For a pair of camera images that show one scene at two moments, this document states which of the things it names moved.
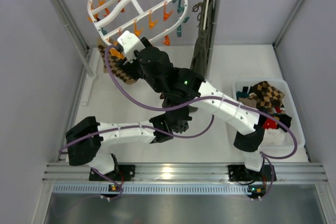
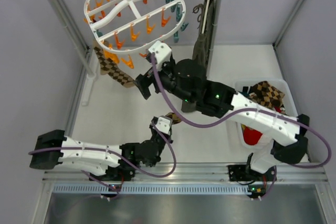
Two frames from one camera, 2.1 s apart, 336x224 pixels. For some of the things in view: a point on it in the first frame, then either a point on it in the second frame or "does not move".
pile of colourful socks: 266,97 does not move
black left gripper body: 179,126 to 159,136
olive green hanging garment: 202,53 does not move
